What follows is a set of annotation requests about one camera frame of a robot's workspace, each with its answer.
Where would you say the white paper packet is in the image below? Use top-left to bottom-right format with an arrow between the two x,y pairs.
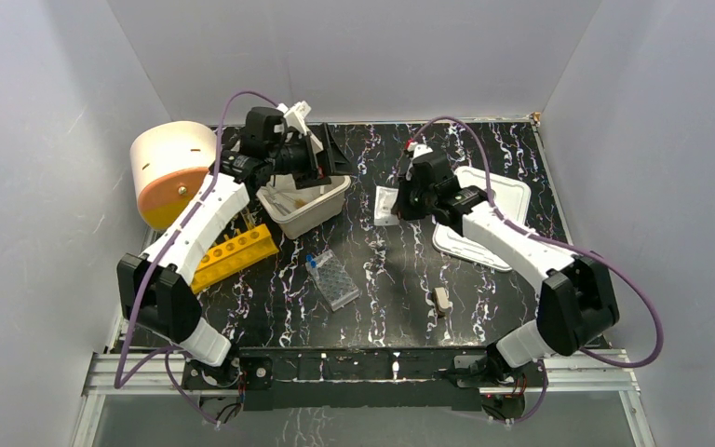
373,186 -> 399,227

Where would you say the test tube brush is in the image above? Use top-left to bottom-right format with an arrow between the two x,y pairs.
292,198 -> 308,210

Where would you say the beige plastic bin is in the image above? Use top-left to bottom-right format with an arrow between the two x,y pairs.
257,175 -> 351,239

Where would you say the white bin lid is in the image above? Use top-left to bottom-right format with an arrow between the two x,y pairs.
432,173 -> 532,272

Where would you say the yellow test tube rack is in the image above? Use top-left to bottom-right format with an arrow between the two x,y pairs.
191,224 -> 278,294

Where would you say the clear acrylic tube rack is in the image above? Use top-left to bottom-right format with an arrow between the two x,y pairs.
305,250 -> 360,312

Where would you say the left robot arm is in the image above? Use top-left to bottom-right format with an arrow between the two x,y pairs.
117,101 -> 352,387

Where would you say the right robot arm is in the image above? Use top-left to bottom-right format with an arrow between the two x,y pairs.
392,144 -> 620,386

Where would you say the cream and orange cylinder appliance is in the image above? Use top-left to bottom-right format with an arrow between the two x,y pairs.
129,121 -> 216,230

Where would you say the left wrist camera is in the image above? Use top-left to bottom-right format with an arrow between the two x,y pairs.
276,101 -> 311,148

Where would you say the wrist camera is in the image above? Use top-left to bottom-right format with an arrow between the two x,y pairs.
404,142 -> 433,163
276,101 -> 311,148

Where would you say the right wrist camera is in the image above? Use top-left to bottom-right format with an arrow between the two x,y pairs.
404,142 -> 433,163

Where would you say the black mounting base rail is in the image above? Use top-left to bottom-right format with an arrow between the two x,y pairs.
182,346 -> 543,414

